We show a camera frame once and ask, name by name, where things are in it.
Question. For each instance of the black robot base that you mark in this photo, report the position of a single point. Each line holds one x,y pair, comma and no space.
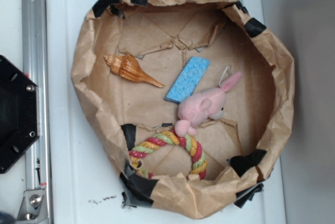
19,118

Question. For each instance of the pink plush bunny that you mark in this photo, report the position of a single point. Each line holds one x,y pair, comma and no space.
209,103

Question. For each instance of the blue sponge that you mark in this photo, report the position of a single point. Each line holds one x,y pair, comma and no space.
187,80

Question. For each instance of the brown paper bag bin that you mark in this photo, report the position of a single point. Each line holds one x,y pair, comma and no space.
241,147

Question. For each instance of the orange spiral seashell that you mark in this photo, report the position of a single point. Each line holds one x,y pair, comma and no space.
128,67

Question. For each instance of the white tray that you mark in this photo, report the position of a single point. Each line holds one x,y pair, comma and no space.
85,186

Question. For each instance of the multicolour rope ring toy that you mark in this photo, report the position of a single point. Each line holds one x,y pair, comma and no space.
169,137

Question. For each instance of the aluminium extrusion rail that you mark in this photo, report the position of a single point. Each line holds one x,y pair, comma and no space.
37,157

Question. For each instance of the metal corner bracket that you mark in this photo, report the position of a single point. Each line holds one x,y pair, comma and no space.
33,207

